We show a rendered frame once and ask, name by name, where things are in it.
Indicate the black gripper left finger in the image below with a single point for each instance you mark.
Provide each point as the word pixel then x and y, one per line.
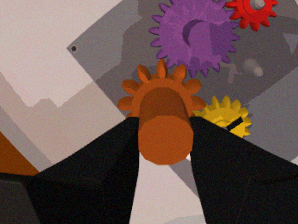
pixel 92 186

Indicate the red gear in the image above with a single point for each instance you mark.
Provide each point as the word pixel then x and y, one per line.
pixel 248 16

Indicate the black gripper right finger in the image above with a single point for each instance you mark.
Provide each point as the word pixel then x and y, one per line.
pixel 239 183

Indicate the purple gear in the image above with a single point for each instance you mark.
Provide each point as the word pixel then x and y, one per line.
pixel 196 33

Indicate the yellow gear with black stripe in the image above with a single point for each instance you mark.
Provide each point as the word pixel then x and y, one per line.
pixel 226 115

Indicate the orange gear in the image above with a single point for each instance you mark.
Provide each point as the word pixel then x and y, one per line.
pixel 164 105

